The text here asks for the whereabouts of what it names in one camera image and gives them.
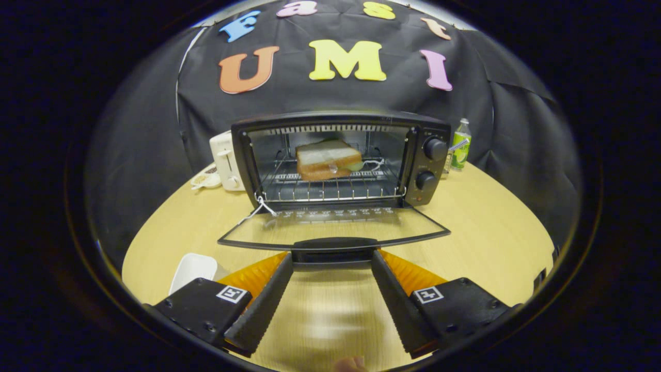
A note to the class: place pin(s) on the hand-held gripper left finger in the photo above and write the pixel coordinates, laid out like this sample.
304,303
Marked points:
266,310

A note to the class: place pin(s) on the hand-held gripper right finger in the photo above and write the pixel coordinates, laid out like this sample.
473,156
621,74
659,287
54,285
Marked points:
403,310

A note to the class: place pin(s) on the black toaster oven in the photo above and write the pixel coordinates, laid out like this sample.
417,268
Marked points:
428,165

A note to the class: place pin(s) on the toast sandwich with lettuce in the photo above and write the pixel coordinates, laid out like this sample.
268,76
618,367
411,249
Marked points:
325,155

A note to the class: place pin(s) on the white pop-up toaster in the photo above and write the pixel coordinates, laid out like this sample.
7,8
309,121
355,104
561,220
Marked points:
224,155

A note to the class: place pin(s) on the white rectangular tray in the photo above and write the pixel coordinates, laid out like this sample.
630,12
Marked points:
193,268

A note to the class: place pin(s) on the small dish with snacks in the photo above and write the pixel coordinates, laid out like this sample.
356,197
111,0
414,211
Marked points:
206,179

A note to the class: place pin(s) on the green label plastic bottle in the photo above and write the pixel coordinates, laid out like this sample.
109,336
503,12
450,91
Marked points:
460,147

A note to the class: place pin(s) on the black backdrop cloth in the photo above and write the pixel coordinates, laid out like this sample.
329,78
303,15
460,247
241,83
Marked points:
144,129

